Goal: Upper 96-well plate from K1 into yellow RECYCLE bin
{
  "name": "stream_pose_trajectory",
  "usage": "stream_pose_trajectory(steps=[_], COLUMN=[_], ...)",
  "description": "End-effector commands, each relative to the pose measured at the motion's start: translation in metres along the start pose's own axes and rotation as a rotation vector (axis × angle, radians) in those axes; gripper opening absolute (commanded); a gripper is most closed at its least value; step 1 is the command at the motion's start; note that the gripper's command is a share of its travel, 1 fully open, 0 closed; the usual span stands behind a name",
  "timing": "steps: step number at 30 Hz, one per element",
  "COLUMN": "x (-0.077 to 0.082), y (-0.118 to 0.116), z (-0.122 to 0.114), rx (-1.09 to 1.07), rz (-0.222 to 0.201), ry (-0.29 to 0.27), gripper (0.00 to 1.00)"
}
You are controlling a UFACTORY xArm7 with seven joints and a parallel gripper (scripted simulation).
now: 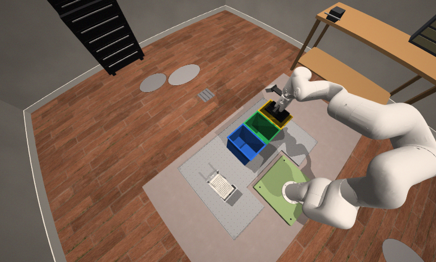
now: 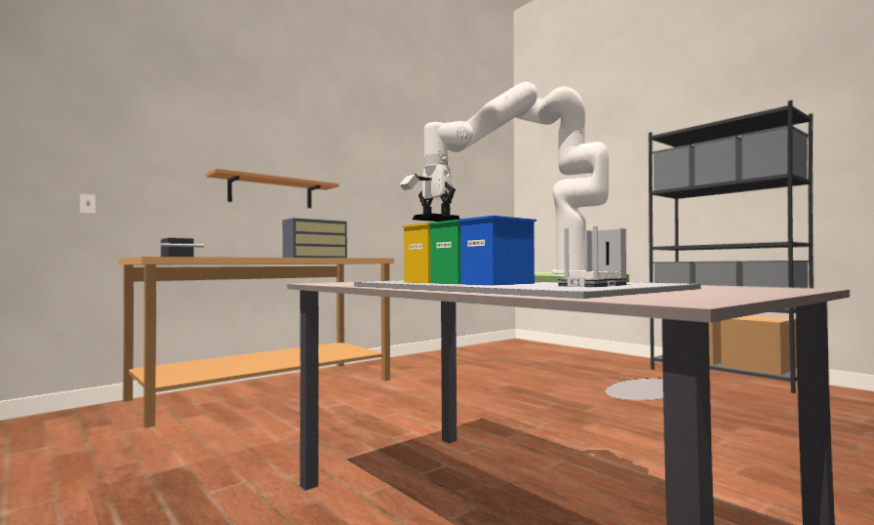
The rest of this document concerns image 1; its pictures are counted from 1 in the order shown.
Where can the yellow open bin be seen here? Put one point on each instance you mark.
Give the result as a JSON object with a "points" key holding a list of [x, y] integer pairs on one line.
{"points": [[272, 119]]}

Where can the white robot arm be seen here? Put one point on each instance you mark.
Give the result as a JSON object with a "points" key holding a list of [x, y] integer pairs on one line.
{"points": [[389, 175]]}

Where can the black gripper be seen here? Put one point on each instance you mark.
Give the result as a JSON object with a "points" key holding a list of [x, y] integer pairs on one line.
{"points": [[281, 104]]}

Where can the blue bin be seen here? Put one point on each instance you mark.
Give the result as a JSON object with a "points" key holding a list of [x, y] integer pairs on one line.
{"points": [[244, 144]]}

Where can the green bin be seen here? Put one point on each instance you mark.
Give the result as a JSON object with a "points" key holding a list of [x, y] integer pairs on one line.
{"points": [[262, 127]]}

